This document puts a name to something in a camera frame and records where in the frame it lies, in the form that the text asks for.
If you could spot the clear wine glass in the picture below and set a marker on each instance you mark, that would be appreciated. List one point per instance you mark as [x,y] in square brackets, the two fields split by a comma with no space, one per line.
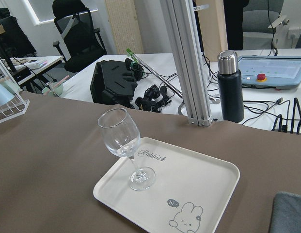
[122,138]

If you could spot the cream rabbit tray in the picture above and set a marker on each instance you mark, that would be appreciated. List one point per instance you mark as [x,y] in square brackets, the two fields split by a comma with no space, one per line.
[190,193]

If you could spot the black thermos steel cap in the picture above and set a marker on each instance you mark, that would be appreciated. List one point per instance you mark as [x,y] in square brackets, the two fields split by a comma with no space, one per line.
[230,86]

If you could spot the black office chair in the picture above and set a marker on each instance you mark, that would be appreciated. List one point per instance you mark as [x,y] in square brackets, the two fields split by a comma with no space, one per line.
[74,22]

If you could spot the blue teach pendant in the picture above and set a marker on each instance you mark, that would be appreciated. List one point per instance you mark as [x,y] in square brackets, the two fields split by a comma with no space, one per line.
[280,72]

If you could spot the grey folded cloth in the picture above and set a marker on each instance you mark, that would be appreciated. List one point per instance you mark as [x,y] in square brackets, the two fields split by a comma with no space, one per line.
[286,213]

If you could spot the aluminium frame post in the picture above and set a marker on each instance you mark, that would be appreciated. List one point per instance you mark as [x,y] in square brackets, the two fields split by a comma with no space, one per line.
[180,22]

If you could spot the white wire rack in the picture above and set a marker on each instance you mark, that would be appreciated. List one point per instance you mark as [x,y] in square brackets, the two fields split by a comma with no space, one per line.
[11,103]

